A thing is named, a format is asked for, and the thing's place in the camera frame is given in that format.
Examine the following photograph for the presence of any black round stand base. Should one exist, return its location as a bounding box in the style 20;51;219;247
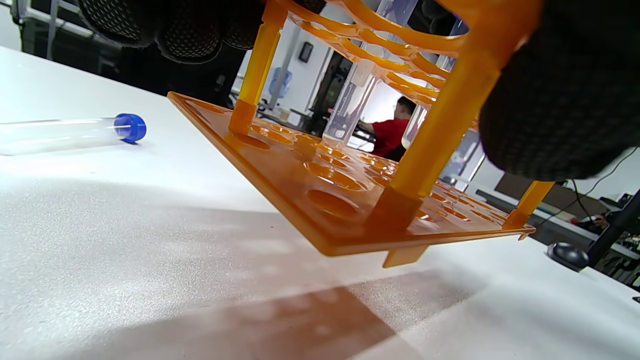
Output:
546;242;591;272

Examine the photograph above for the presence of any blue water jug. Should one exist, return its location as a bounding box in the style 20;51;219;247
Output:
268;67;293;99

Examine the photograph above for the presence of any person's left hand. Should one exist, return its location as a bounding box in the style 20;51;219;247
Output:
77;0;640;181

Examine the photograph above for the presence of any orange test tube rack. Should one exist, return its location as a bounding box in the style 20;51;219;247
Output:
167;0;556;268

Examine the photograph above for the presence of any blue-capped clear test tube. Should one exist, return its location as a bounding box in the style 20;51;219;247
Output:
0;113;148;157
321;0;418;148
401;20;471;150

